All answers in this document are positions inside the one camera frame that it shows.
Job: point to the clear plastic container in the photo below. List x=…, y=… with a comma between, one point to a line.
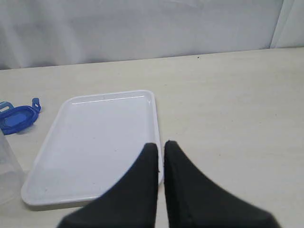
x=11, y=173

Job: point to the white plastic tray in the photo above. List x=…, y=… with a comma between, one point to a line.
x=91, y=144

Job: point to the blue container lid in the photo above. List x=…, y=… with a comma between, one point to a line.
x=16, y=119

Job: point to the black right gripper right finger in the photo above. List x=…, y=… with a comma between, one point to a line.
x=195, y=201

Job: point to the white backdrop curtain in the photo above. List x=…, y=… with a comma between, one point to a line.
x=35, y=33

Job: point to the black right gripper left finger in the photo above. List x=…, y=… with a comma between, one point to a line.
x=130, y=203

